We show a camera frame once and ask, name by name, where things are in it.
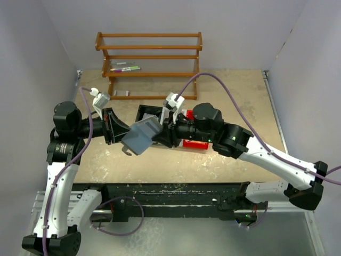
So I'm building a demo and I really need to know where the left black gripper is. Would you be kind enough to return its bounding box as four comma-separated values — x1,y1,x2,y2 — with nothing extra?
74,107,138,145

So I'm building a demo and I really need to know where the grey card holder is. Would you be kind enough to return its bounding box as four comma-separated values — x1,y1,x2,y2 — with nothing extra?
121,117,163,156

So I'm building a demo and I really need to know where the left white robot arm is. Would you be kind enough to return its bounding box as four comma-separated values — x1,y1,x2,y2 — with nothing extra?
22,101,129,255

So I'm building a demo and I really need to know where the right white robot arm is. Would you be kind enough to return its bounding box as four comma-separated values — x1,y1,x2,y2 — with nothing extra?
153,103,328,211

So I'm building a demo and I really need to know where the black plastic bin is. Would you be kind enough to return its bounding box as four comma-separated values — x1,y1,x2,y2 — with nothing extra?
135,105,163,123

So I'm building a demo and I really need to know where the red plastic bin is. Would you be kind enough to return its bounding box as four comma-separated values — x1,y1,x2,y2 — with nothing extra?
180,109,209,150

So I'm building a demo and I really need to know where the small grey clip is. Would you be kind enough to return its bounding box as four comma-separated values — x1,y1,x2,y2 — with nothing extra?
113,90,129,97

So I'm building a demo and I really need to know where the pink marker pen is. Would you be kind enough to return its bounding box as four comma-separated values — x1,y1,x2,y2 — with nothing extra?
110,68,132,73

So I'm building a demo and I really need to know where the wooden slatted rack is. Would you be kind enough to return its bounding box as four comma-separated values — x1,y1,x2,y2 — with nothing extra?
95,32,202,100

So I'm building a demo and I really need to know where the light green marker pen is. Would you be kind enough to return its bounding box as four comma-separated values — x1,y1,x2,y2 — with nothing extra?
123,66,141,71

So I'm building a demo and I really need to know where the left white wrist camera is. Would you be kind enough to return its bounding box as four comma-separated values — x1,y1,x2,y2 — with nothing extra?
90,87,111,119

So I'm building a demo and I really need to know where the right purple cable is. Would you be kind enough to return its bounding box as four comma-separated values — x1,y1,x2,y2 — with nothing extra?
175,72,341,230

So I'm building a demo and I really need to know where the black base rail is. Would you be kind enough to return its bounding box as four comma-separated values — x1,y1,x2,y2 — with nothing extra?
72,182,266,222

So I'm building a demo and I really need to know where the aluminium frame rail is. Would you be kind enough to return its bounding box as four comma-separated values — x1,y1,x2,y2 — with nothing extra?
31,189,294,214

